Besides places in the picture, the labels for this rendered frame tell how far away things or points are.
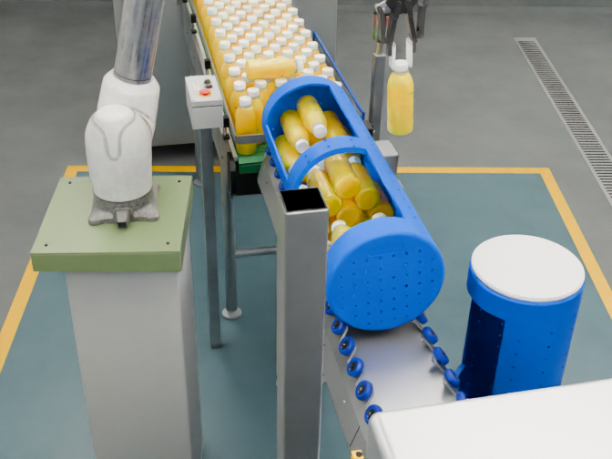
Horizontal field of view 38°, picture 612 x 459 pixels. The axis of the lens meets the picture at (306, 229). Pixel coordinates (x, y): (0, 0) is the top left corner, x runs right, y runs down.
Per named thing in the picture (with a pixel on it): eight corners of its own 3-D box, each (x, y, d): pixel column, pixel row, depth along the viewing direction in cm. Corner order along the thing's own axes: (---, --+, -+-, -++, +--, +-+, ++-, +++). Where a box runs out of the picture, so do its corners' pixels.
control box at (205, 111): (192, 129, 288) (191, 100, 282) (186, 103, 304) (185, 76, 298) (223, 127, 289) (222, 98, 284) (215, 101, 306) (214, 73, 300)
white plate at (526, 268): (526, 223, 238) (525, 227, 239) (448, 254, 225) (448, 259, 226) (608, 275, 219) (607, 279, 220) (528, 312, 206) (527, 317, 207)
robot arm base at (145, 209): (86, 234, 226) (83, 216, 222) (93, 189, 244) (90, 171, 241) (158, 229, 227) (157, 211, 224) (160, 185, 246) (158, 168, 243)
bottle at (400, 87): (381, 134, 235) (381, 68, 225) (395, 123, 240) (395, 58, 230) (404, 140, 232) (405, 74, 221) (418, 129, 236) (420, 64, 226)
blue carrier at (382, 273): (330, 342, 211) (323, 244, 195) (265, 164, 282) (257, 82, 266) (444, 320, 215) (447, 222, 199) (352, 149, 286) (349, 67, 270)
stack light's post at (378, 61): (359, 301, 376) (375, 56, 316) (356, 296, 380) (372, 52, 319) (368, 300, 377) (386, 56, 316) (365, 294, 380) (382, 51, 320)
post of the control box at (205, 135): (211, 348, 350) (198, 118, 295) (209, 341, 353) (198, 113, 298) (221, 347, 350) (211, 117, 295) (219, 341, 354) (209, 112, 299)
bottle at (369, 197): (376, 185, 230) (358, 151, 245) (352, 197, 231) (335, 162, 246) (386, 205, 234) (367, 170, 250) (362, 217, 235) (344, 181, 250)
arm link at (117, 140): (87, 204, 227) (75, 127, 215) (96, 168, 242) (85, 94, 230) (151, 201, 228) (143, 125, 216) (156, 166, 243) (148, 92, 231)
